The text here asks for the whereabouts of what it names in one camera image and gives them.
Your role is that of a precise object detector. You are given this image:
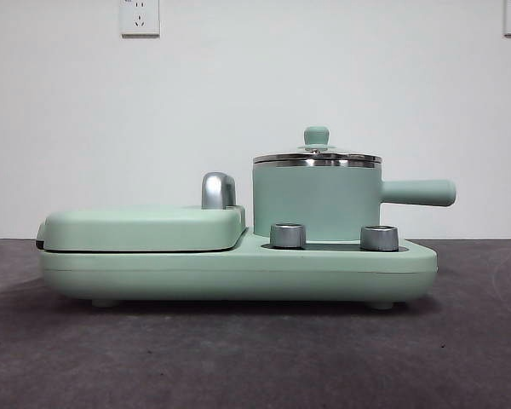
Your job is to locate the chrome grill lid handle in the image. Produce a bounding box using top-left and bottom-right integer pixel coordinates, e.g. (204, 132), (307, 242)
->
(201, 171), (238, 210)

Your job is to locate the mint green handled pot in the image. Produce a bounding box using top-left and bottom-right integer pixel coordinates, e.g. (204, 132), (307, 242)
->
(251, 160), (456, 239)

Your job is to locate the mint green grill lid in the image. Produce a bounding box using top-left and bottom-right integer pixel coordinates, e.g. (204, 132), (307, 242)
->
(37, 203), (248, 253)

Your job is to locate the glass pot lid green knob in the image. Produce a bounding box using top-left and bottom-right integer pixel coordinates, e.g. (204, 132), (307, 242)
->
(252, 124), (383, 168)

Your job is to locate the silver control knob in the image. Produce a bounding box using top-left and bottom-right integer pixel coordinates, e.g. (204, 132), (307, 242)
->
(270, 222), (307, 249)
(360, 225), (399, 251)

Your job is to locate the mint green breakfast maker base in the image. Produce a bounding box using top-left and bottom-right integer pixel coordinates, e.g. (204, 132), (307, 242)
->
(39, 227), (439, 309)

